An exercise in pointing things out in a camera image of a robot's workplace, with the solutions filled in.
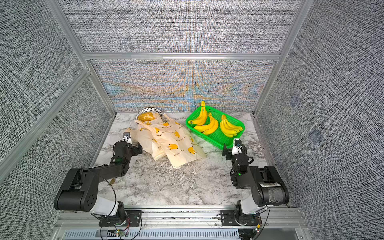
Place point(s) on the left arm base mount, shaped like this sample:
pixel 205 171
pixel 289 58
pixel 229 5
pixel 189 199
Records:
pixel 131 218

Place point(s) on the banana print plastic bag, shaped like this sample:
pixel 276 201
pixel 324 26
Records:
pixel 145 138
pixel 175 140

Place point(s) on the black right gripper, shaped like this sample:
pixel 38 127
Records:
pixel 229 154

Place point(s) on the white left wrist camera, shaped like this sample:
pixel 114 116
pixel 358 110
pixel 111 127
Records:
pixel 127 138

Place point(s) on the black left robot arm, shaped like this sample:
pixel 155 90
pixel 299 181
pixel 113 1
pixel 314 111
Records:
pixel 79 190

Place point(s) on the green plastic basket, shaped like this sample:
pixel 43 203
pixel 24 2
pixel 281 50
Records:
pixel 217 139

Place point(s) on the yellow banana bunch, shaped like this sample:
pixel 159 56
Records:
pixel 229 129
pixel 209 128
pixel 201 119

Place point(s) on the patterned bowl with yellow food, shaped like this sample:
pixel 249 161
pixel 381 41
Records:
pixel 149 114

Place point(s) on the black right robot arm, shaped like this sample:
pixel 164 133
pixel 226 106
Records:
pixel 266 185

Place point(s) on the aluminium front rail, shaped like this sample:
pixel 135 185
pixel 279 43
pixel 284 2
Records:
pixel 185 223

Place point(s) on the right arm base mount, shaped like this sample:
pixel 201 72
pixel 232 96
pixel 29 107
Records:
pixel 236 218

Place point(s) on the aluminium enclosure frame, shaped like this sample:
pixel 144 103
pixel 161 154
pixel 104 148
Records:
pixel 43 65

